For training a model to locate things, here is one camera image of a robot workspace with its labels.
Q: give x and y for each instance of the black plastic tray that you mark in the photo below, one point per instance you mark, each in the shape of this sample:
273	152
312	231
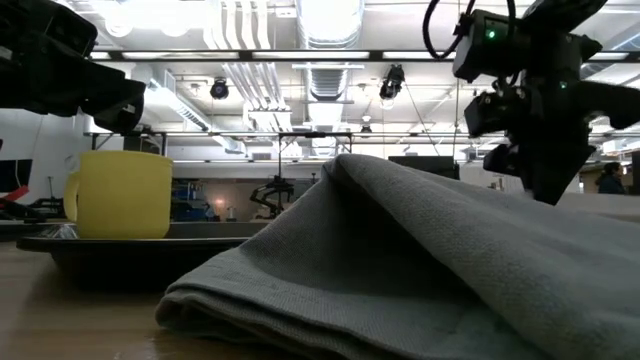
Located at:
125	260

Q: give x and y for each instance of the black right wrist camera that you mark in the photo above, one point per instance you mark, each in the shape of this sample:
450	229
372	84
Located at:
490	50

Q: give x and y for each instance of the black frame crossbar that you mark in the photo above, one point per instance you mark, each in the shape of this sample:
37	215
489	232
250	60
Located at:
310	55

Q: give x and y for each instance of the black ceiling spotlight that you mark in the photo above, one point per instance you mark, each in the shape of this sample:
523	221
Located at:
219	89
392	82

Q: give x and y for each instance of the grey cloth napkin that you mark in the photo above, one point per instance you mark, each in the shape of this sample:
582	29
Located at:
400	275

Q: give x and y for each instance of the dark wall screen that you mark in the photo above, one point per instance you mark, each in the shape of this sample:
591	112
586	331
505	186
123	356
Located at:
15	175

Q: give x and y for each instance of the black computer monitor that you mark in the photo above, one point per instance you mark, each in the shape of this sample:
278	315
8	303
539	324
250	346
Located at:
425	167

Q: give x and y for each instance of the person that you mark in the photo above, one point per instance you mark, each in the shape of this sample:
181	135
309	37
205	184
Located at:
611	182

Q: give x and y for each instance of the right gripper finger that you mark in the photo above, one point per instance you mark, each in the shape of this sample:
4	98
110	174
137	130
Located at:
565	170
537	175

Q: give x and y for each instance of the silver ventilation duct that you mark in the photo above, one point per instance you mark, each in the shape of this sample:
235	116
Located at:
327	30

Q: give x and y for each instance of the yellow plastic mug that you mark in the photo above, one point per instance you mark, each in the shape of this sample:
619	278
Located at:
125	195

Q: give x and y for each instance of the black background gantry frame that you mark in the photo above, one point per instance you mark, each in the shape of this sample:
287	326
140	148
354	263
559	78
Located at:
315	134

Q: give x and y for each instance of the red object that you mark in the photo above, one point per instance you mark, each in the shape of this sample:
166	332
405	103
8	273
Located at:
12	195

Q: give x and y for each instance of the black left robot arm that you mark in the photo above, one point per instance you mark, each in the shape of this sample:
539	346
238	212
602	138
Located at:
40	75

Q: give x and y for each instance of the black background robot arm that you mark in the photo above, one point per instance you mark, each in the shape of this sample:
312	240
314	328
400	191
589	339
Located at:
272	192

